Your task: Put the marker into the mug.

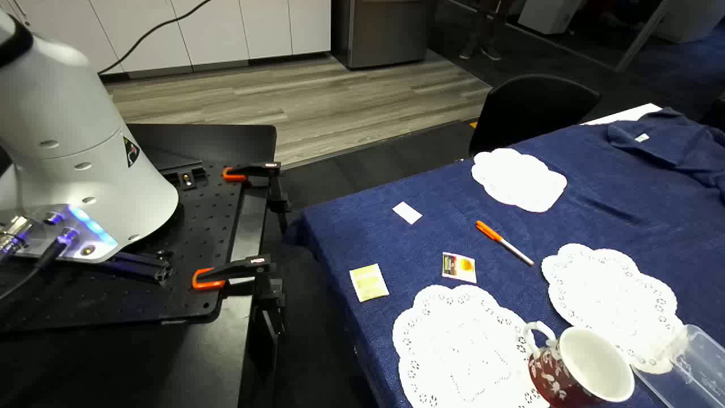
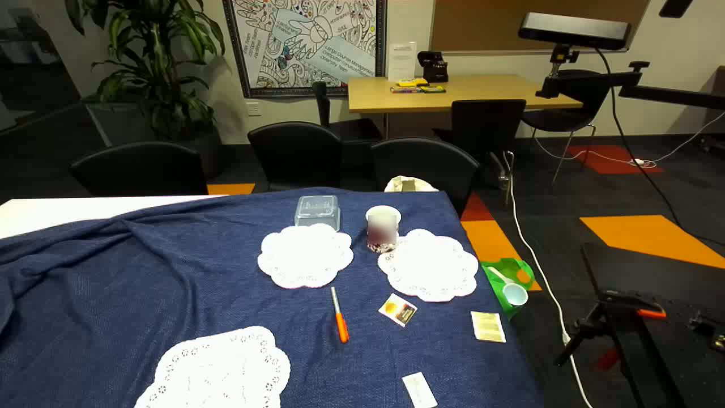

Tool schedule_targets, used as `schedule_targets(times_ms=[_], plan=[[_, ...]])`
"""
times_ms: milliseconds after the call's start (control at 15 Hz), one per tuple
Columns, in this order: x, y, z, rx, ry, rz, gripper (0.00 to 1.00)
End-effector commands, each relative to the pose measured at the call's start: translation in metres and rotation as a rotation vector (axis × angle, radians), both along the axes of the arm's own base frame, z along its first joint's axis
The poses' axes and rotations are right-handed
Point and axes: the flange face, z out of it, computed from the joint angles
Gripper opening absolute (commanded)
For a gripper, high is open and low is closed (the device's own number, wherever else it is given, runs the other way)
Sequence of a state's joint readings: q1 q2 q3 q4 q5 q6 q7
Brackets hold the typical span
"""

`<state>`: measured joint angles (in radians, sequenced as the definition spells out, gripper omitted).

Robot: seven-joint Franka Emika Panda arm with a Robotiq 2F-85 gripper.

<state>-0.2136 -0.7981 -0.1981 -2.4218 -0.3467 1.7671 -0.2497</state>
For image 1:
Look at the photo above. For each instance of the orange capped silver marker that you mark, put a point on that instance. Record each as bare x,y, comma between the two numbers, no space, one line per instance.
502,243

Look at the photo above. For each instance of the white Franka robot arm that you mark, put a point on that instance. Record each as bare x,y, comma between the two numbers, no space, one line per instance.
69,136

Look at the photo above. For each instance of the red floral white mug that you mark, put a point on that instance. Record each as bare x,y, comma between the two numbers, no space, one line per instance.
593,366

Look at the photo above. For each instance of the small white paper packet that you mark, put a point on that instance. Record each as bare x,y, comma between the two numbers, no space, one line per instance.
406,211

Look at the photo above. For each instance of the pale yellow paper packet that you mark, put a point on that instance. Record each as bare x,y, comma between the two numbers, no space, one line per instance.
368,282

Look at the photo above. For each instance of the tea bag packet orange print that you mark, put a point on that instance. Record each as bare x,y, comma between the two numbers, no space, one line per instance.
459,266

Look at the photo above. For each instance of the orange black bar clamp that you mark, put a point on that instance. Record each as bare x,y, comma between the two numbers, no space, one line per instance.
252,173
234,269

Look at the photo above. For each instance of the white paper lace doily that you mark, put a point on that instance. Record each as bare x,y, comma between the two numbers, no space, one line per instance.
460,352
607,298
520,179

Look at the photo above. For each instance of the stainless steel appliance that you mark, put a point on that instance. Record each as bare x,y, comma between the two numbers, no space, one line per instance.
381,29

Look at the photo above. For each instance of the black office chair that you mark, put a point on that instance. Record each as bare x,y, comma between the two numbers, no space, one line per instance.
528,108

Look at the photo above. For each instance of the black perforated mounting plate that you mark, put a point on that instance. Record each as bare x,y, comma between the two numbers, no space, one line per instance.
174,250

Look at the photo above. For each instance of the white cabinet row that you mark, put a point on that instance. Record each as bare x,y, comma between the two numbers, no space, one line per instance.
228,29

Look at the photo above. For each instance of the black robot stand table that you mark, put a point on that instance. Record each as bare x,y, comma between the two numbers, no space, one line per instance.
204,363

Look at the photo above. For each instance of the dark blue denim tablecloth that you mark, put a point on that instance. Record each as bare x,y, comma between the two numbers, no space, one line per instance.
604,218

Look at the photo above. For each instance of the dark blue shirt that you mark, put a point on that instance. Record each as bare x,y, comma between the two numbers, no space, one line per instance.
681,147

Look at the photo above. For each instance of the clear plastic container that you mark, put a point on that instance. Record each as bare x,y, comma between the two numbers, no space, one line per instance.
692,370

